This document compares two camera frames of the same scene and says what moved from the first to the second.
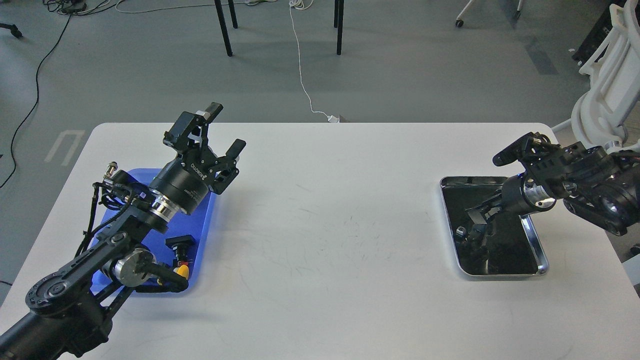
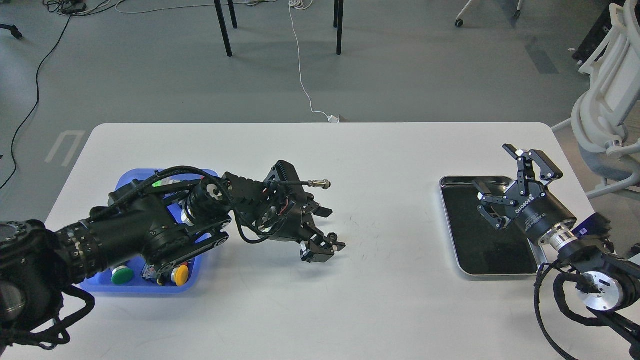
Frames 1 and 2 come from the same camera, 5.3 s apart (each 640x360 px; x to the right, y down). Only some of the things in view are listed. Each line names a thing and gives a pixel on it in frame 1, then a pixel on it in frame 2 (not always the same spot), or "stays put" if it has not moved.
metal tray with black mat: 509,244 stays put
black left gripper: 186,181 → 301,225
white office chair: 599,117 stays put
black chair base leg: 14,29 stays put
